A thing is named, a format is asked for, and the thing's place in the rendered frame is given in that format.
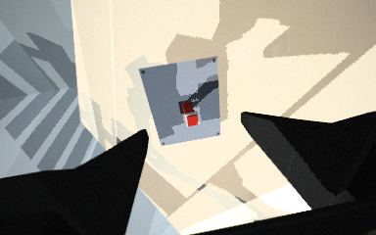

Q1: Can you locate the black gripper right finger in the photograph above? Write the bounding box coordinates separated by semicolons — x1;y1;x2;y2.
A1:
241;111;376;210

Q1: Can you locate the grey sloped panel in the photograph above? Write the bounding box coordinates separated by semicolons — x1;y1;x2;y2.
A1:
139;56;221;146

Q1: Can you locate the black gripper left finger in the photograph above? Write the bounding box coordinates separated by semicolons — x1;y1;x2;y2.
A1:
0;129;149;235

